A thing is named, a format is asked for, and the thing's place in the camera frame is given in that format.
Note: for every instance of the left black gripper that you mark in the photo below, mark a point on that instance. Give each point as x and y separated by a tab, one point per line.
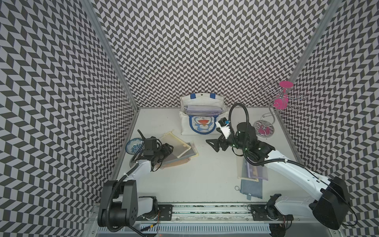
167	149

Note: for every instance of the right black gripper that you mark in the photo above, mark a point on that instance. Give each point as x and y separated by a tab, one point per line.
222	138

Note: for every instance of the pink trim mesh pouch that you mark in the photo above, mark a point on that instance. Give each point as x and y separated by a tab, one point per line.
176	163

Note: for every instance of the white canvas bag blue handles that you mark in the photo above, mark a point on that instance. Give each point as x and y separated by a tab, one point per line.
199	113

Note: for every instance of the small grey blue pouch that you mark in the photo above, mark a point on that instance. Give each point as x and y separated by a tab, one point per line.
251	188

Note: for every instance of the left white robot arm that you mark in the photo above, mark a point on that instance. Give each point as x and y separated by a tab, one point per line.
120	205

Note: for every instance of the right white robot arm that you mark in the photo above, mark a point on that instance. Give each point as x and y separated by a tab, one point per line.
329	200

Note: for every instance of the blue white ceramic bowl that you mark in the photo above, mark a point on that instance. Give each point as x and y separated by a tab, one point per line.
133	145

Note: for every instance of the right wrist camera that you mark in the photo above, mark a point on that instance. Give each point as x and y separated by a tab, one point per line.
224	125

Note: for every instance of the chrome wire stand pink discs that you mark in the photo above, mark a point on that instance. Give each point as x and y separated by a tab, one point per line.
279	101

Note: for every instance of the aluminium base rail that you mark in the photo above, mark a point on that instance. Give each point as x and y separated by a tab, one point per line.
214	220

